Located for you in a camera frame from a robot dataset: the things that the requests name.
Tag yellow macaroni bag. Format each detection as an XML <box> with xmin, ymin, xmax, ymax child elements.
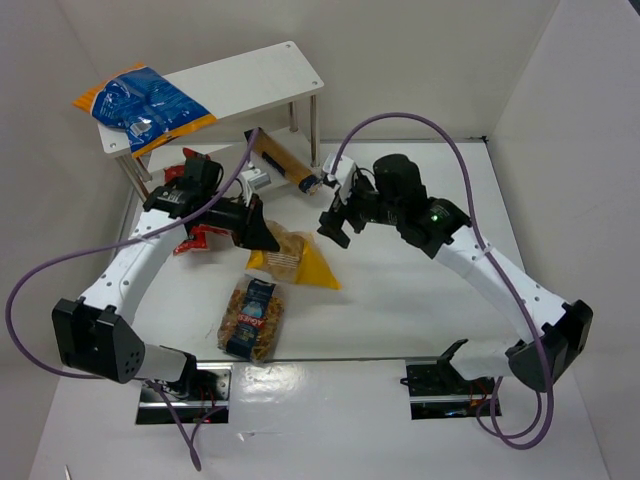
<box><xmin>246</xmin><ymin>220</ymin><xmax>342</xmax><ymax>290</ymax></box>

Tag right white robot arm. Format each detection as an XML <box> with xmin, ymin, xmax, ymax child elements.
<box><xmin>318</xmin><ymin>154</ymin><xmax>593</xmax><ymax>393</ymax></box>

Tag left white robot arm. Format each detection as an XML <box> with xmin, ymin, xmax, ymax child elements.
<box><xmin>52</xmin><ymin>150</ymin><xmax>279</xmax><ymax>391</ymax></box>

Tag white two-tier shelf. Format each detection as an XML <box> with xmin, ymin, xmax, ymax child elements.
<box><xmin>98</xmin><ymin>41</ymin><xmax>324</xmax><ymax>200</ymax></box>

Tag blue orange pasta bag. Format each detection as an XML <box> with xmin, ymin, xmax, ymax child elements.
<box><xmin>73</xmin><ymin>64</ymin><xmax>217</xmax><ymax>157</ymax></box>

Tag red spaghetti pack right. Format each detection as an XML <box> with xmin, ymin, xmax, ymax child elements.
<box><xmin>173</xmin><ymin>147</ymin><xmax>224</xmax><ymax>256</ymax></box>

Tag red spaghetti pack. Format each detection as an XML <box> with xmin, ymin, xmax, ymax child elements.
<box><xmin>164</xmin><ymin>164</ymin><xmax>185</xmax><ymax>187</ymax></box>
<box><xmin>173</xmin><ymin>147</ymin><xmax>224</xmax><ymax>256</ymax></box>

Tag blue-capped spaghetti pack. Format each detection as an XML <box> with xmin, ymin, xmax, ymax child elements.
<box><xmin>252</xmin><ymin>128</ymin><xmax>322</xmax><ymax>196</ymax></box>

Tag blue tricolour fusilli bag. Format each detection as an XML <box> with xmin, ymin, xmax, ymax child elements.
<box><xmin>217</xmin><ymin>275</ymin><xmax>286</xmax><ymax>364</ymax></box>

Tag red spaghetti pack left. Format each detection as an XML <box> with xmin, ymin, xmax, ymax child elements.
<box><xmin>164</xmin><ymin>164</ymin><xmax>185</xmax><ymax>187</ymax></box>

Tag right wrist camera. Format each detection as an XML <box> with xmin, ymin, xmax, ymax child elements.
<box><xmin>321</xmin><ymin>154</ymin><xmax>356</xmax><ymax>205</ymax></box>

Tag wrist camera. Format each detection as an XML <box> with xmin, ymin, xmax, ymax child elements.
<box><xmin>239</xmin><ymin>168</ymin><xmax>271</xmax><ymax>194</ymax></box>
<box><xmin>321</xmin><ymin>154</ymin><xmax>356</xmax><ymax>205</ymax></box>

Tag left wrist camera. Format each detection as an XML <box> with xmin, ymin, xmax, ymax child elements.
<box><xmin>239</xmin><ymin>168</ymin><xmax>271</xmax><ymax>194</ymax></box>

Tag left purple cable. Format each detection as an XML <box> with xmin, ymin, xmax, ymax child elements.
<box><xmin>5</xmin><ymin>127</ymin><xmax>261</xmax><ymax>472</ymax></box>

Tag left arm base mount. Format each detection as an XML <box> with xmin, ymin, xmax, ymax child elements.
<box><xmin>135</xmin><ymin>362</ymin><xmax>232</xmax><ymax>425</ymax></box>

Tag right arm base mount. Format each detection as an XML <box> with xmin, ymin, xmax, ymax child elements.
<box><xmin>399</xmin><ymin>340</ymin><xmax>495</xmax><ymax>420</ymax></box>

